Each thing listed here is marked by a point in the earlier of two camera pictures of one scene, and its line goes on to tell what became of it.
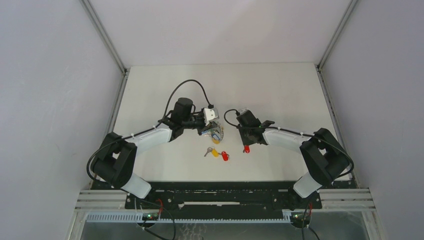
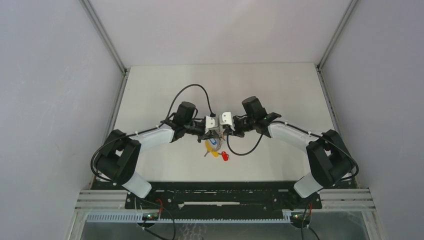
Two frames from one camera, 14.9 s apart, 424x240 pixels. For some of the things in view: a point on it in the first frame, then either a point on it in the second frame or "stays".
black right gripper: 246,141 → 236,132
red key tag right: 224,156 stays
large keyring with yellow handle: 217,141 → 213,149
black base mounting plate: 223,198 stays
